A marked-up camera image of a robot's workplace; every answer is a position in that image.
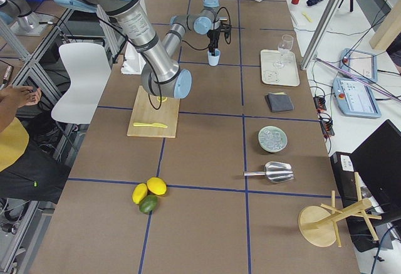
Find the black laptop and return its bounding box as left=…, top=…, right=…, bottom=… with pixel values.
left=330, top=119, right=400, bottom=238

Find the green bowl of ice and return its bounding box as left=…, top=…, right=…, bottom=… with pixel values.
left=258, top=126, right=288, bottom=153

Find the steel ice scoop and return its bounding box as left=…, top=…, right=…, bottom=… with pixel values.
left=243, top=161, right=294, bottom=184

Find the green lime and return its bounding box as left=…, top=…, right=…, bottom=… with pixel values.
left=139, top=195, right=159, bottom=214

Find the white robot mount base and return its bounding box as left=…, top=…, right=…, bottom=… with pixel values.
left=121, top=43, right=146, bottom=75

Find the blue teach pendant far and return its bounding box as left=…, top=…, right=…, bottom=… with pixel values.
left=340, top=48, right=378, bottom=83

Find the yellow plastic spoon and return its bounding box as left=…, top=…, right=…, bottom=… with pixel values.
left=301, top=12, right=313, bottom=23

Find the blue paper cup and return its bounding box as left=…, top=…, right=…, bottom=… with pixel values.
left=207, top=49, right=221, bottom=66

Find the blue teach pendant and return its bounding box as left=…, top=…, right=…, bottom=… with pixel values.
left=333, top=78, right=382, bottom=119
left=340, top=48, right=378, bottom=83

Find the yellow lemon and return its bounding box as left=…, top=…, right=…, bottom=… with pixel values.
left=146, top=177, right=167, bottom=196
left=132, top=183, right=148, bottom=204

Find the yellow plastic knife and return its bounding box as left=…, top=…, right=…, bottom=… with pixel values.
left=133, top=122, right=168, bottom=129

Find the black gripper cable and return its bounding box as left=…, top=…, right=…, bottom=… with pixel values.
left=180, top=6, right=233, bottom=51

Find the cream bear tray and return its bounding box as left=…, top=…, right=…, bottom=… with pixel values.
left=260, top=50, right=300, bottom=87

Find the blue teach pendant near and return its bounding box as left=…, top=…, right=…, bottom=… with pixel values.
left=333, top=78, right=382, bottom=119

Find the aluminium frame post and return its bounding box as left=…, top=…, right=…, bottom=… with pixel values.
left=300, top=0, right=341, bottom=70

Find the wine glass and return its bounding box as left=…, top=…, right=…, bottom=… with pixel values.
left=273, top=34, right=294, bottom=68

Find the grey folded cloth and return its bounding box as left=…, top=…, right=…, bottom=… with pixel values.
left=265, top=92, right=294, bottom=112

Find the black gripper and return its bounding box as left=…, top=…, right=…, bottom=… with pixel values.
left=207, top=21, right=232, bottom=56

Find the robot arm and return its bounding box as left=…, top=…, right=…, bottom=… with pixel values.
left=1, top=0, right=39, bottom=32
left=54, top=0, right=231, bottom=98

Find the white chair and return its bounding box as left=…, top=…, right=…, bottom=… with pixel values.
left=51, top=43, right=111, bottom=124

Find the person in yellow shirt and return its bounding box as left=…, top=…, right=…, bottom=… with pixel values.
left=1, top=85, right=70, bottom=204

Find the wooden cutting board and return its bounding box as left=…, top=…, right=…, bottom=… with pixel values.
left=127, top=86, right=180, bottom=138

